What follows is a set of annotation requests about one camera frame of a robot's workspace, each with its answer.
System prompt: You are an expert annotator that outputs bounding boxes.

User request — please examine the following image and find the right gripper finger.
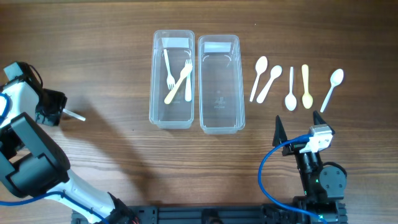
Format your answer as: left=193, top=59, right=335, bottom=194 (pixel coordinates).
left=313, top=110, right=335, bottom=134
left=272, top=115, right=288, bottom=147

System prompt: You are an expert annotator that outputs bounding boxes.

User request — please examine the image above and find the yellow plastic fork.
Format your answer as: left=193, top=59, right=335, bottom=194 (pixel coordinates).
left=164, top=60, right=193, bottom=105

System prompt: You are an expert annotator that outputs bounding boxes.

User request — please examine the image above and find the slanted white plastic fork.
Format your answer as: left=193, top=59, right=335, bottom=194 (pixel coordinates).
left=163, top=49, right=175, bottom=90

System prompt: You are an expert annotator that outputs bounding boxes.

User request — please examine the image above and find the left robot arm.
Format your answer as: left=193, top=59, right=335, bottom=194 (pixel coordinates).
left=1, top=93, right=140, bottom=223

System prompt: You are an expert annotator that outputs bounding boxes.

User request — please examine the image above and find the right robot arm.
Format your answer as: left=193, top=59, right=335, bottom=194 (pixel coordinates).
left=282, top=111, right=348, bottom=223

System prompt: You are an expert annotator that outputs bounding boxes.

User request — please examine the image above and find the right clear plastic container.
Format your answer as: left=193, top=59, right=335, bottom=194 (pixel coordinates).
left=198, top=34, right=246, bottom=134

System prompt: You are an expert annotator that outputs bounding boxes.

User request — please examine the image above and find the clear plastic container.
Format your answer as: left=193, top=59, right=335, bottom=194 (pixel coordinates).
left=198, top=34, right=246, bottom=134
left=149, top=30, right=195, bottom=129

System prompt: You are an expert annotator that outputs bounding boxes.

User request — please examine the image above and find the left clear plastic container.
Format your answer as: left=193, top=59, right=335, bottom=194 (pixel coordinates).
left=149, top=30, right=195, bottom=129

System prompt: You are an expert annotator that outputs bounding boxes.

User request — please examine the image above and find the yellow plastic spoon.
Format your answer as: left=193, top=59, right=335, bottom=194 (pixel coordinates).
left=302, top=64, right=313, bottom=109

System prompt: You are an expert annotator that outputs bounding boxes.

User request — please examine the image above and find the white spoon bowl down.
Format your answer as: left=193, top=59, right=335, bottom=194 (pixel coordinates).
left=285, top=67, right=297, bottom=111

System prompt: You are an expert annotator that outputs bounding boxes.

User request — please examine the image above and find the rightmost white plastic spoon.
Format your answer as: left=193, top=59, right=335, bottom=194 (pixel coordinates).
left=320, top=68, right=344, bottom=113

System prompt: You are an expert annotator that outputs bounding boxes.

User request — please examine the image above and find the wide white plastic spoon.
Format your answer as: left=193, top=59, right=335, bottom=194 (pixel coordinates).
left=256, top=65, right=282, bottom=103

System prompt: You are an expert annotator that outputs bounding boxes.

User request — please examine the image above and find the cream plastic spoon leftmost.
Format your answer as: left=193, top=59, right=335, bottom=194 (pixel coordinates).
left=249, top=56, right=268, bottom=102

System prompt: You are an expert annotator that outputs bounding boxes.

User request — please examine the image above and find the right blue cable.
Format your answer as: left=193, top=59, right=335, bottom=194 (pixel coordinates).
left=257, top=134, right=328, bottom=224

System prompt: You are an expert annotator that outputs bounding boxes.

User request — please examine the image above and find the blue cable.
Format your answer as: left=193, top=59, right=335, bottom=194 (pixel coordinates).
left=257, top=134, right=328, bottom=224
left=0, top=92, right=109, bottom=224

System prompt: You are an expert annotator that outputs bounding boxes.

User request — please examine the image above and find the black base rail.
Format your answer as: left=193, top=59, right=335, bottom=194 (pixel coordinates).
left=71, top=203, right=348, bottom=224

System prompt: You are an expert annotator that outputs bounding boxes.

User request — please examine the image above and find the left blue cable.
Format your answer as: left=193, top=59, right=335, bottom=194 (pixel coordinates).
left=0, top=92, right=109, bottom=224

